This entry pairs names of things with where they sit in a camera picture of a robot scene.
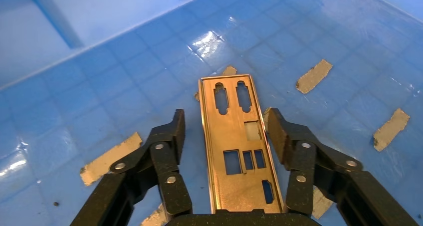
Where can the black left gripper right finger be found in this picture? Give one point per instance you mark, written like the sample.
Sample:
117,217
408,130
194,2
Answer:
297,158

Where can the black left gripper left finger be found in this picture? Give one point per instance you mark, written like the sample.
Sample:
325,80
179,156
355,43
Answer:
165,158

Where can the metal plate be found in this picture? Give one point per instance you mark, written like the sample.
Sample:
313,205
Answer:
228,132

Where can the blue plastic tray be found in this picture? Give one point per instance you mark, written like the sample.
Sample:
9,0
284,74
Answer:
99,69

